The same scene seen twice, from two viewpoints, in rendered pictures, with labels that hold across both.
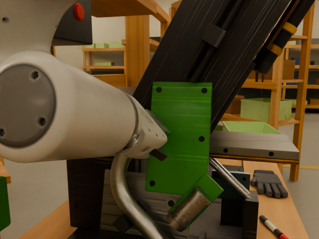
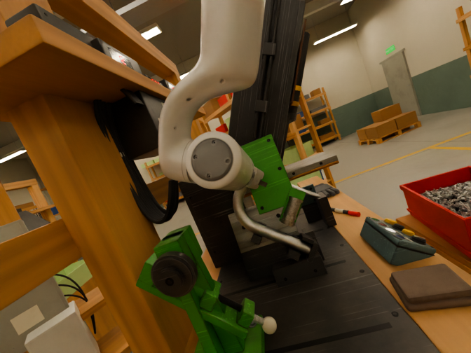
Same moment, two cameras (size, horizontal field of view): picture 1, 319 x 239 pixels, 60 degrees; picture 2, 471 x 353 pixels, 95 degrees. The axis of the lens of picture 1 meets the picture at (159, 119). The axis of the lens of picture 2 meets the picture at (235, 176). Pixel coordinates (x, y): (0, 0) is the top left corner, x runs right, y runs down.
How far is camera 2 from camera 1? 0.15 m
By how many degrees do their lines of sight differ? 6
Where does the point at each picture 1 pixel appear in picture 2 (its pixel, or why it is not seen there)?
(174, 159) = (269, 187)
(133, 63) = not seen: hidden behind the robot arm
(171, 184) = (273, 203)
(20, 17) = (180, 125)
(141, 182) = (254, 211)
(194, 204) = (294, 205)
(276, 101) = (299, 145)
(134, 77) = not seen: hidden behind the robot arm
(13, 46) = (181, 141)
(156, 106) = not seen: hidden behind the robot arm
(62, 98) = (233, 146)
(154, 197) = (265, 217)
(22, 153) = (223, 180)
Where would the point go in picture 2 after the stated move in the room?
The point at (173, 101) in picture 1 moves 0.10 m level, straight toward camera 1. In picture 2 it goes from (253, 154) to (259, 154)
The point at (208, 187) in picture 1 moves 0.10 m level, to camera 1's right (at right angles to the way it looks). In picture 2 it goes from (296, 194) to (328, 180)
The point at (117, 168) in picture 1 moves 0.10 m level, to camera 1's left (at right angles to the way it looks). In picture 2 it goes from (238, 206) to (205, 221)
